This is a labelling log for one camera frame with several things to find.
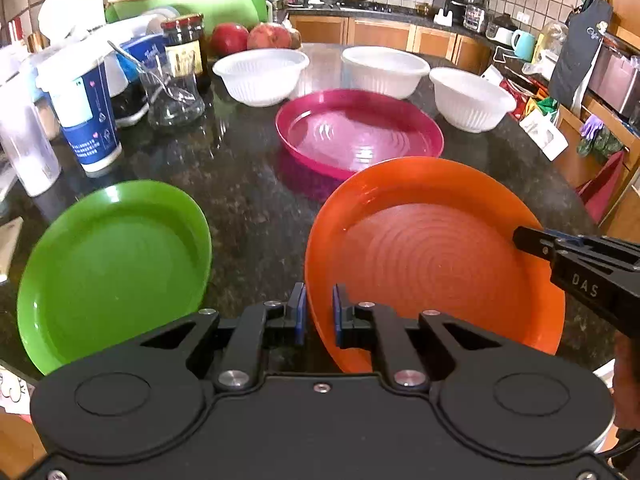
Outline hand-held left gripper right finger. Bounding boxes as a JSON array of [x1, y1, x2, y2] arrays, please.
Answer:
[[332, 284, 503, 393]]

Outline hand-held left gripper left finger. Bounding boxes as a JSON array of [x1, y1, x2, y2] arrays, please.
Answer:
[[137, 282, 307, 393]]

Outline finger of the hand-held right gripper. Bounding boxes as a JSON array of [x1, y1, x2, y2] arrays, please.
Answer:
[[545, 229, 640, 252], [512, 226, 640, 275]]

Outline orange plastic plate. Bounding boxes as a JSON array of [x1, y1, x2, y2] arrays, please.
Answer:
[[305, 156, 566, 373]]

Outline white ribbed disposable bowl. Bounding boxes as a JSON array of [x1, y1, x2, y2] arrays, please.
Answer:
[[342, 46, 430, 100], [429, 67, 517, 133], [212, 49, 310, 107]]

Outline pink plastic plate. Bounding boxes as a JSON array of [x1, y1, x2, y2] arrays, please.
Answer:
[[275, 89, 445, 180]]

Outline green plastic plate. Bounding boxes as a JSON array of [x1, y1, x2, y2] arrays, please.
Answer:
[[16, 180, 213, 376]]

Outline red cloth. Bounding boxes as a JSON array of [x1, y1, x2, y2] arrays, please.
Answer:
[[577, 150, 626, 223]]

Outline white cardboard box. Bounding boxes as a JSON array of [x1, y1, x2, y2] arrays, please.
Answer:
[[520, 109, 568, 162]]

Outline purple rubber gloves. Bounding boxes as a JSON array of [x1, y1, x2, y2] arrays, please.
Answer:
[[580, 114, 608, 138]]

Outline stainless steel countertop appliance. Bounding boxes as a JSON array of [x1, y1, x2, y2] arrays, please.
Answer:
[[587, 42, 640, 116]]

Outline black apron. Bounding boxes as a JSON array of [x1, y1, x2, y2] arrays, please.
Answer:
[[549, 0, 613, 108]]

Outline mint green mug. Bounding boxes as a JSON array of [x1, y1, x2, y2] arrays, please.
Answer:
[[511, 29, 536, 62]]

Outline white rice cooker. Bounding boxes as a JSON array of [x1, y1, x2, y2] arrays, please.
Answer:
[[486, 14, 518, 46]]

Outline wooden kitchen cabinets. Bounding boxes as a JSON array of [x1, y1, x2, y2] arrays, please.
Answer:
[[289, 14, 493, 73]]

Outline red apple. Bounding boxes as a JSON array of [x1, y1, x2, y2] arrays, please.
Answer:
[[210, 22, 249, 57], [247, 22, 293, 51]]

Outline metal spoon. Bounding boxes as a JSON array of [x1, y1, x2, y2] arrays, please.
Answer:
[[107, 40, 196, 102]]

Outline dark sauce jar red lid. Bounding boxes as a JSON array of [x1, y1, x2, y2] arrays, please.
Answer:
[[161, 13, 211, 93]]

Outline blue and white paper cup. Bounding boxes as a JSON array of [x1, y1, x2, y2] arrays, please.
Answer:
[[37, 42, 123, 178]]

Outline printed paper card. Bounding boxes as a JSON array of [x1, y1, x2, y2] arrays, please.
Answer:
[[0, 365, 36, 416]]

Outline blue tissue pack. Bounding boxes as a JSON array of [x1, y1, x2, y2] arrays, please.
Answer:
[[117, 34, 168, 83]]

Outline frosted plastic cup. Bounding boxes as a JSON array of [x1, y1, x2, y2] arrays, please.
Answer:
[[0, 67, 62, 197]]

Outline green cutting board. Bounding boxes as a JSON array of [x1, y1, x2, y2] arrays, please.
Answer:
[[105, 0, 267, 36]]

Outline white plastic bottle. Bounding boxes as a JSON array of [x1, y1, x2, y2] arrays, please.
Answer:
[[37, 0, 108, 43]]

